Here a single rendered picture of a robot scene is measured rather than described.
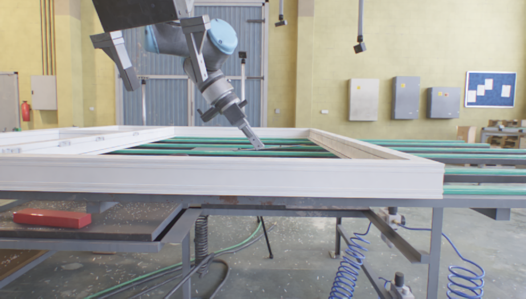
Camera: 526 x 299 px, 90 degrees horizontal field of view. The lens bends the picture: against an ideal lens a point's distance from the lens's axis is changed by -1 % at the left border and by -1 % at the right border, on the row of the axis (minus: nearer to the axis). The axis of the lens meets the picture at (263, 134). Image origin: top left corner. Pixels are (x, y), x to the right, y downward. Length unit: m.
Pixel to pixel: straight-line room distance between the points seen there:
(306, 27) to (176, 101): 3.82
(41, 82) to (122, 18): 8.60
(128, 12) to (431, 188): 0.62
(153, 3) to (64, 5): 8.36
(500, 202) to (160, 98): 7.30
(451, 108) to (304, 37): 4.22
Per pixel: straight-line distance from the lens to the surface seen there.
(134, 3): 0.48
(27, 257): 1.88
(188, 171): 0.55
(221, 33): 0.73
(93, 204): 0.74
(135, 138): 1.51
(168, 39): 0.68
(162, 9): 0.46
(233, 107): 0.77
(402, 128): 7.98
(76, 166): 0.65
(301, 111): 6.76
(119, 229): 1.18
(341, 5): 7.89
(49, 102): 8.92
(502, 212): 0.83
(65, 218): 1.29
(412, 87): 7.87
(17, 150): 0.98
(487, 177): 1.08
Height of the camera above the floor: 1.02
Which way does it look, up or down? 4 degrees down
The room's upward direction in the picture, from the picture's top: 1 degrees clockwise
